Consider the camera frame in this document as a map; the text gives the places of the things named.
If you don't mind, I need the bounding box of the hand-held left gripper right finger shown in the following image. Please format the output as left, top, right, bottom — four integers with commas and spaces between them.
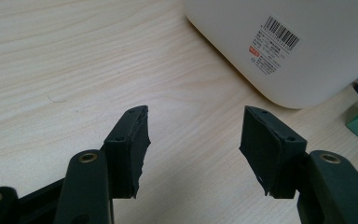
239, 105, 308, 200

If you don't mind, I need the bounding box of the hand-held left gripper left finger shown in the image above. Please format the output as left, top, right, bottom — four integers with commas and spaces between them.
103, 105, 152, 200

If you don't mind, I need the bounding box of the white plastic bin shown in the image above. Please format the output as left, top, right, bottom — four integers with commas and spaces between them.
183, 0, 358, 110

